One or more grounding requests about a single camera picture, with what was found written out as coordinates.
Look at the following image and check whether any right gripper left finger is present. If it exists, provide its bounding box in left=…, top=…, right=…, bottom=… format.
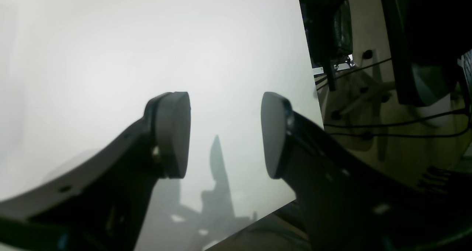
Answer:
left=0, top=92, right=191, bottom=251

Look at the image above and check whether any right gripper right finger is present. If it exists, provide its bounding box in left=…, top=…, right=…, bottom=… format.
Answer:
left=261, top=92, right=472, bottom=251

